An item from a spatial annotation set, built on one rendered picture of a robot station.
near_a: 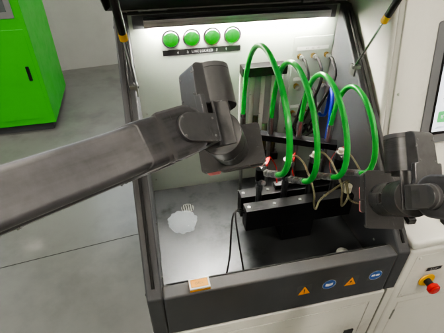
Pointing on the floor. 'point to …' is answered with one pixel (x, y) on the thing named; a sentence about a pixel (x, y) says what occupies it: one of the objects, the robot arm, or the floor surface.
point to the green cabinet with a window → (28, 69)
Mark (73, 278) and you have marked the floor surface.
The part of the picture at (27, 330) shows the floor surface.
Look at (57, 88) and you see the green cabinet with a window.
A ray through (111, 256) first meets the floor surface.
